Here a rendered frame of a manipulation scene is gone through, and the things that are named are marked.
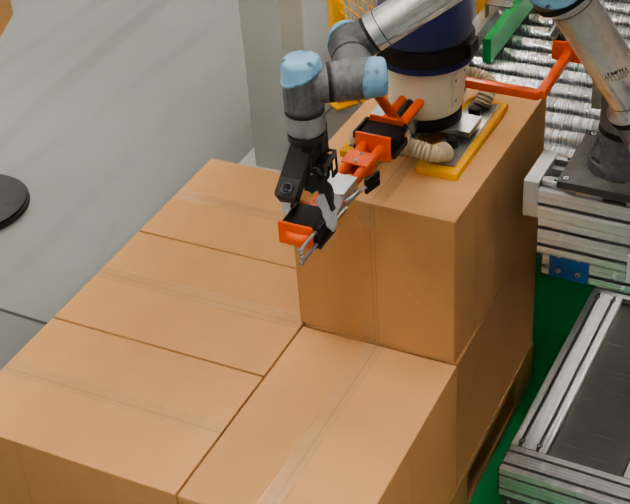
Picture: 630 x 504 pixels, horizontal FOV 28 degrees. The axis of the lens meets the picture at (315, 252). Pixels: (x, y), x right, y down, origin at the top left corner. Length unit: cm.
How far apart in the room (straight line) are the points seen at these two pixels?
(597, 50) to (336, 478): 102
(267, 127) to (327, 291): 168
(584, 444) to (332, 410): 72
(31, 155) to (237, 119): 81
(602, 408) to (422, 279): 74
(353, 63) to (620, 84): 49
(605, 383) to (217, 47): 279
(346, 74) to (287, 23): 208
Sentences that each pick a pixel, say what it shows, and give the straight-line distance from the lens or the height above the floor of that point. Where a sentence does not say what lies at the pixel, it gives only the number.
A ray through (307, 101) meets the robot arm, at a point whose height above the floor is 136.
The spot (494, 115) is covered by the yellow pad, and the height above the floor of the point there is 96.
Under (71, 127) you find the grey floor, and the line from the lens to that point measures 512.
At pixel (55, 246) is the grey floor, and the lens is 442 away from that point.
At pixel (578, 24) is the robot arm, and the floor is 146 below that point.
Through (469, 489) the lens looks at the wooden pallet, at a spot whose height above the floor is 2.
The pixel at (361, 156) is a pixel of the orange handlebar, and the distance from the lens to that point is 262.
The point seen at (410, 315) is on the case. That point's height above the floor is 66.
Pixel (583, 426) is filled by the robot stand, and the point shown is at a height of 21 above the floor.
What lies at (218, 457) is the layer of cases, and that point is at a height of 54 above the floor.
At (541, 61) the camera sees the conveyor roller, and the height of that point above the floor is 53.
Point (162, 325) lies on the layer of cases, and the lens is 310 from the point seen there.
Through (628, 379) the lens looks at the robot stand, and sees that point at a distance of 341.
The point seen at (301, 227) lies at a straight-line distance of 240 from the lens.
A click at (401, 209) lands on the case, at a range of 271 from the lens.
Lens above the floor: 246
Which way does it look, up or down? 36 degrees down
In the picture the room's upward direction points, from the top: 5 degrees counter-clockwise
